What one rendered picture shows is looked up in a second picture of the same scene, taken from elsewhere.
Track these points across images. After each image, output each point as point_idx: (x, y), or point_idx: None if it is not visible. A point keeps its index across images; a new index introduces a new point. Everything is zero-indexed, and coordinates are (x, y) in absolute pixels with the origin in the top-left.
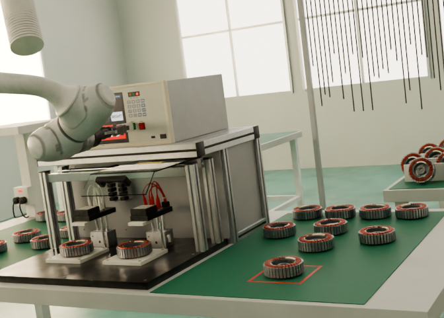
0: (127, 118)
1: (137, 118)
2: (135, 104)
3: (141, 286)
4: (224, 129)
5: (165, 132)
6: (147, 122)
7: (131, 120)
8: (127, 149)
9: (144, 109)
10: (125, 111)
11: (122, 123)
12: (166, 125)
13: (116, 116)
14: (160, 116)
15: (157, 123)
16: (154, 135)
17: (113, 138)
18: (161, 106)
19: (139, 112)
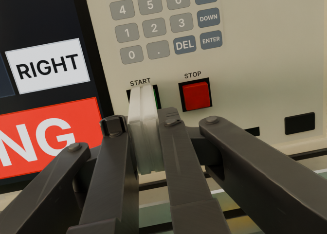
0: (111, 67)
1: (172, 64)
2: None
3: None
4: None
5: (312, 107)
6: (226, 76)
7: (138, 77)
8: (145, 212)
9: (211, 15)
10: (97, 36)
11: (86, 95)
12: (320, 76)
13: (47, 64)
14: (295, 42)
15: (277, 76)
16: (259, 124)
17: (45, 166)
18: None
19: (180, 34)
